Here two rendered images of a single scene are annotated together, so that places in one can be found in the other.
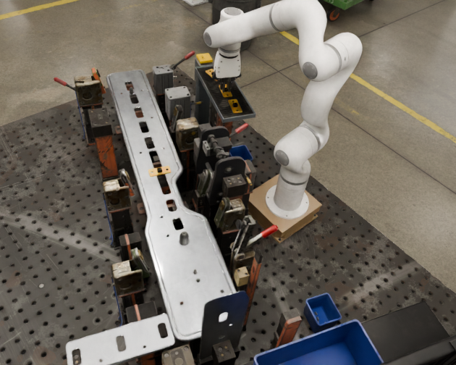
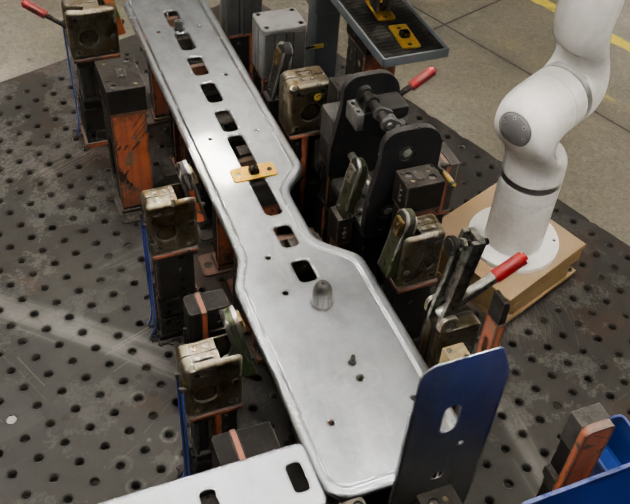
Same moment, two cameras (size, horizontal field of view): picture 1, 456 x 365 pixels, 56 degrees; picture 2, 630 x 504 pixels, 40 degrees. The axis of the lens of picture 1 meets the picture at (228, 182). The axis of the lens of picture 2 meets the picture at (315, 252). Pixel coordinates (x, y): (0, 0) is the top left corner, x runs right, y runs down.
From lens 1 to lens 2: 25 cm
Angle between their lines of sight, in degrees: 3
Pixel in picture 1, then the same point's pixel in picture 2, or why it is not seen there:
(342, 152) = (588, 174)
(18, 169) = not seen: outside the picture
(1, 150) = not seen: outside the picture
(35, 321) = (3, 491)
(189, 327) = (353, 470)
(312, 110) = (583, 17)
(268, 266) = not seen: hidden behind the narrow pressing
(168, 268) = (294, 355)
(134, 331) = (238, 480)
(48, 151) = (5, 161)
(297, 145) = (548, 100)
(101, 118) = (124, 75)
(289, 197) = (523, 224)
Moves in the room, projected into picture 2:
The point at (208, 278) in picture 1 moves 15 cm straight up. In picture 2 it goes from (381, 373) to (392, 306)
